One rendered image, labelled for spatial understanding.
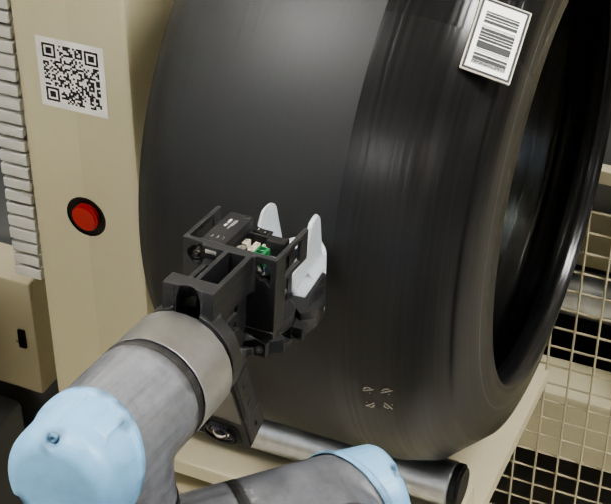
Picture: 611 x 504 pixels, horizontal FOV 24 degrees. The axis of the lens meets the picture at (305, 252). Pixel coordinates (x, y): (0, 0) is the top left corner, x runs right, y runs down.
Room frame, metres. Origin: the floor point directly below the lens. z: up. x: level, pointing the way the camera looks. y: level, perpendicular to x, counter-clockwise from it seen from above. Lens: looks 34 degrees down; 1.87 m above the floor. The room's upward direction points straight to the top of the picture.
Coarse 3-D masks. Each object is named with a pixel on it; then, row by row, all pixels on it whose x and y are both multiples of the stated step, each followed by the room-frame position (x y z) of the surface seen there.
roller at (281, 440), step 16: (272, 432) 1.08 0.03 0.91; (288, 432) 1.08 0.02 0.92; (304, 432) 1.08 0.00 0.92; (256, 448) 1.09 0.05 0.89; (272, 448) 1.08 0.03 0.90; (288, 448) 1.07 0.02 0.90; (304, 448) 1.07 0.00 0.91; (320, 448) 1.06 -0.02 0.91; (336, 448) 1.06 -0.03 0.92; (400, 464) 1.03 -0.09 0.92; (416, 464) 1.03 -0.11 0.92; (432, 464) 1.03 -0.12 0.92; (448, 464) 1.03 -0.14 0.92; (464, 464) 1.03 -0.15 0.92; (416, 480) 1.02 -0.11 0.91; (432, 480) 1.01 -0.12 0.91; (448, 480) 1.01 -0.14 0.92; (464, 480) 1.02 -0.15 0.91; (416, 496) 1.02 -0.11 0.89; (432, 496) 1.01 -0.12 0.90; (448, 496) 1.00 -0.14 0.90
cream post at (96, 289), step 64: (64, 0) 1.25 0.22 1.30; (128, 0) 1.23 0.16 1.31; (128, 64) 1.22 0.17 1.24; (64, 128) 1.25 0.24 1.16; (128, 128) 1.22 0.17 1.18; (64, 192) 1.26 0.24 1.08; (128, 192) 1.23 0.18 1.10; (64, 256) 1.26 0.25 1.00; (128, 256) 1.23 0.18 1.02; (64, 320) 1.27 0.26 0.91; (128, 320) 1.23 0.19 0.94; (64, 384) 1.27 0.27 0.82
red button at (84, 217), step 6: (78, 204) 1.25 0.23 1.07; (84, 204) 1.25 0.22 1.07; (78, 210) 1.25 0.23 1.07; (84, 210) 1.24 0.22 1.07; (90, 210) 1.24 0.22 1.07; (72, 216) 1.25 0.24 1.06; (78, 216) 1.25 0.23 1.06; (84, 216) 1.24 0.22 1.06; (90, 216) 1.24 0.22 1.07; (96, 216) 1.24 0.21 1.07; (78, 222) 1.25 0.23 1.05; (84, 222) 1.24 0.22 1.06; (90, 222) 1.24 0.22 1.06; (96, 222) 1.24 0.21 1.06; (84, 228) 1.24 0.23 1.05; (90, 228) 1.24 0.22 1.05
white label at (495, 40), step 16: (480, 0) 1.01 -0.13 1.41; (496, 0) 1.01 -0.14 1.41; (480, 16) 0.99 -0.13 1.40; (496, 16) 1.00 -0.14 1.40; (512, 16) 1.00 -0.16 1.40; (528, 16) 1.00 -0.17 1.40; (480, 32) 0.99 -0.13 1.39; (496, 32) 0.99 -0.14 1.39; (512, 32) 0.99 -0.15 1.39; (480, 48) 0.98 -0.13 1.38; (496, 48) 0.98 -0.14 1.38; (512, 48) 0.98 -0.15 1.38; (464, 64) 0.97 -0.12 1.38; (480, 64) 0.97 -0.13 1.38; (496, 64) 0.97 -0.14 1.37; (512, 64) 0.97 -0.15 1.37; (496, 80) 0.96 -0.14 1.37
